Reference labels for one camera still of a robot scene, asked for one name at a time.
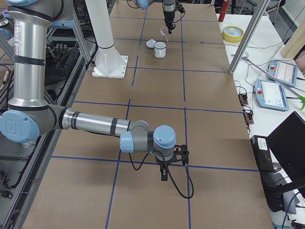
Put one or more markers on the far blue teach pendant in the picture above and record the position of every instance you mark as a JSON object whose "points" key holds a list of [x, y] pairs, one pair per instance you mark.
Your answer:
{"points": [[283, 71]]}

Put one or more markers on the white enamel mug blue rim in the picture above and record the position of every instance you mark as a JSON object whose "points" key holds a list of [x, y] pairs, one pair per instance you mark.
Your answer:
{"points": [[160, 49]]}

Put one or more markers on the yellow tape roll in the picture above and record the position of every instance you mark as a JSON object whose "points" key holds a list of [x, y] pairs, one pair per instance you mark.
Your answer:
{"points": [[232, 34]]}

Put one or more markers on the black box on table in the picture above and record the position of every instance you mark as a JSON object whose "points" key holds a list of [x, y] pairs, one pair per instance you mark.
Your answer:
{"points": [[262, 154]]}

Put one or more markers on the clear plastic funnel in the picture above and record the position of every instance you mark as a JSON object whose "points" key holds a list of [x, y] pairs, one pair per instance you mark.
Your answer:
{"points": [[164, 32]]}

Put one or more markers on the red cylinder bottle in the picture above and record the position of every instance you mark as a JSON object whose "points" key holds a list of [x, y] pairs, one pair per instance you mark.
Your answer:
{"points": [[223, 11]]}

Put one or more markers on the blue teach pendant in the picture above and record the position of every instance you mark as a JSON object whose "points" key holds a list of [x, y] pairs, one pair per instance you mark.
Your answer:
{"points": [[283, 71], [270, 95]]}

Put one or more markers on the orange black connector board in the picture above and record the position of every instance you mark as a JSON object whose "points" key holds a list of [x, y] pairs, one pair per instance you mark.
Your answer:
{"points": [[243, 99]]}

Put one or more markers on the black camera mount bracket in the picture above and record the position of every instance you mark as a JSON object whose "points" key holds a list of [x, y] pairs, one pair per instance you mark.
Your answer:
{"points": [[181, 154]]}

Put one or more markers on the wooden board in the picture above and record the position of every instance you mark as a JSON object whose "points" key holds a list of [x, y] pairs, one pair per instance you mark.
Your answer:
{"points": [[295, 43]]}

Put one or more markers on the near blue teach pendant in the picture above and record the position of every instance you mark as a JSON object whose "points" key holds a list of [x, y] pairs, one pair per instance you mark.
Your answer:
{"points": [[270, 95]]}

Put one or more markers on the black laptop computer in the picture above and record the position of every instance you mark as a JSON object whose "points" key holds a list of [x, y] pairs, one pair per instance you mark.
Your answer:
{"points": [[287, 143]]}

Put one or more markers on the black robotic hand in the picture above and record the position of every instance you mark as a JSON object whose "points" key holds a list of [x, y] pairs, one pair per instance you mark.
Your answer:
{"points": [[58, 53]]}

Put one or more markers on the white round cup lid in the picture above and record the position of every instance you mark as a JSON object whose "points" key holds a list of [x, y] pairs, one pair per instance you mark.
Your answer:
{"points": [[150, 43]]}

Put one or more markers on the aluminium frame post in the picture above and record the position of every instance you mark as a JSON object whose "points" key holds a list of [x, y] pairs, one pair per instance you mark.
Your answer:
{"points": [[258, 13]]}

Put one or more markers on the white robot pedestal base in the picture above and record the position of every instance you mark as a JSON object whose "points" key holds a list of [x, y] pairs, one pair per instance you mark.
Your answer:
{"points": [[108, 63]]}

